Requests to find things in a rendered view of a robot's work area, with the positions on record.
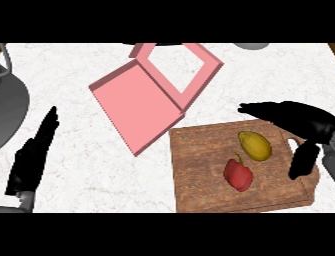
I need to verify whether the red bell pepper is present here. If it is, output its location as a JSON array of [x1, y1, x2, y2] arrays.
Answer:
[[222, 152, 255, 193]]

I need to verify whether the grey round object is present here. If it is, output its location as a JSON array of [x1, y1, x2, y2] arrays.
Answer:
[[232, 42, 272, 51]]

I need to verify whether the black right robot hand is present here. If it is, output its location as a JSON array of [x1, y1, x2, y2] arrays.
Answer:
[[237, 100, 335, 181]]

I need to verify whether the brown wooden cutting board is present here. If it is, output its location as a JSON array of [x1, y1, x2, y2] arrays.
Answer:
[[167, 118, 322, 214]]

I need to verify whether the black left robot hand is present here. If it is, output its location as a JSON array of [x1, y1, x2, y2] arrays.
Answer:
[[4, 105, 61, 197]]

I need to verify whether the yellow lemon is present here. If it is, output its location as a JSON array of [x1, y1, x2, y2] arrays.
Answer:
[[237, 130, 274, 163]]

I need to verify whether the pink open box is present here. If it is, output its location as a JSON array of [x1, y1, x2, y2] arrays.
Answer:
[[88, 42, 226, 158]]

